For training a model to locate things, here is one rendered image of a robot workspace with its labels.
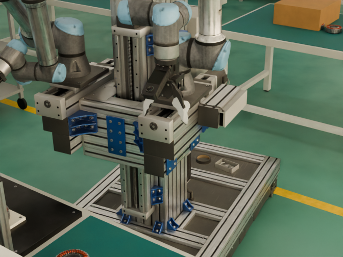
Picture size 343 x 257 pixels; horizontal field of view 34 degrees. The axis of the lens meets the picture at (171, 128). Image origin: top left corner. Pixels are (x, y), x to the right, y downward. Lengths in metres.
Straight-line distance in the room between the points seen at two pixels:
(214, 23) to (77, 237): 0.89
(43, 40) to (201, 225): 1.26
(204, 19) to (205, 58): 0.15
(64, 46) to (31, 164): 1.67
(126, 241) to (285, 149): 2.35
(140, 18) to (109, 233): 0.72
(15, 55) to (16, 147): 2.02
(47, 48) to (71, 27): 0.23
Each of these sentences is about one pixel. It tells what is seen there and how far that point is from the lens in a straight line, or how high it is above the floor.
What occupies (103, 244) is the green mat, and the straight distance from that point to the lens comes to 1.90.
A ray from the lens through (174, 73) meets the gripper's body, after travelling 1.72.
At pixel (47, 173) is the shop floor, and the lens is 3.83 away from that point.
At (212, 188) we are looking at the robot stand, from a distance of 3.19.
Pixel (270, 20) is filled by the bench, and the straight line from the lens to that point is 4.37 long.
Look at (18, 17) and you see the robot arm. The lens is 2.33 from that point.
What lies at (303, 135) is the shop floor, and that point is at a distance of 4.30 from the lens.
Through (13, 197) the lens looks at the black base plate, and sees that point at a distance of 2.16.
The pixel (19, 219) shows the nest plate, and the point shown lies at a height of 0.78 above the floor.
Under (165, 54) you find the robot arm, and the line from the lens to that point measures 1.64.
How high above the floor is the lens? 1.90
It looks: 26 degrees down
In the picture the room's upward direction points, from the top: 1 degrees counter-clockwise
